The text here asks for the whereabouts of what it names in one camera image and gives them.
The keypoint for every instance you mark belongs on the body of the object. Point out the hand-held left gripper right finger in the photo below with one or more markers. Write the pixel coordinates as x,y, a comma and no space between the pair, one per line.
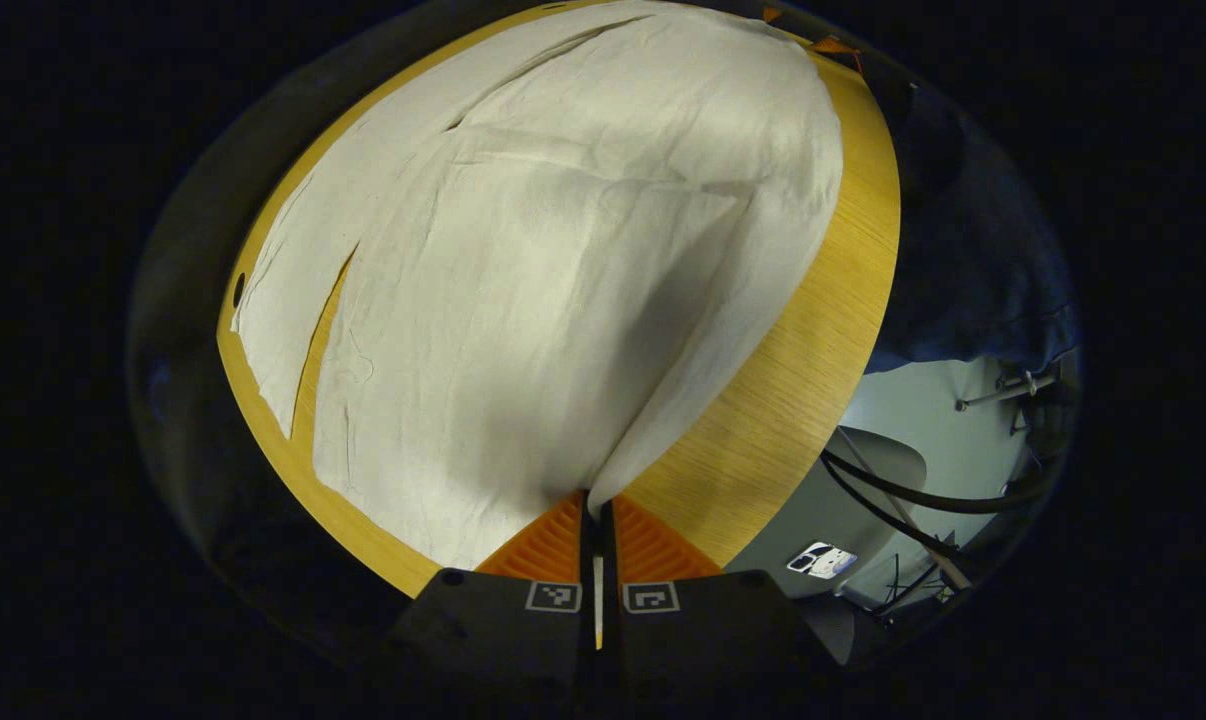
693,630

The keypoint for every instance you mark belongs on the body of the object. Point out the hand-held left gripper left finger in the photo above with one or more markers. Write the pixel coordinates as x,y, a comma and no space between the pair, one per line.
503,625

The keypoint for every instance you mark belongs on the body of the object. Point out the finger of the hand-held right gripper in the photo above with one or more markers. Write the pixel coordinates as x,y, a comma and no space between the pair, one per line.
833,46

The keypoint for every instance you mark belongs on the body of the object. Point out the white jeans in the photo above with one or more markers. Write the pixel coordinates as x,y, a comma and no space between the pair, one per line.
563,250

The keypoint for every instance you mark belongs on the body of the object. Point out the person's dark blue clothing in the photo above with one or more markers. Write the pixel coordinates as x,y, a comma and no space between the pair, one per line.
963,250

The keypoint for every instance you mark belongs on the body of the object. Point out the grey chair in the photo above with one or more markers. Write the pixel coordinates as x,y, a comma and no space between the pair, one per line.
888,465

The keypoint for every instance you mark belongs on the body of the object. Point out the metal table leg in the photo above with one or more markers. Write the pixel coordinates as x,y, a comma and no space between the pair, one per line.
1003,392

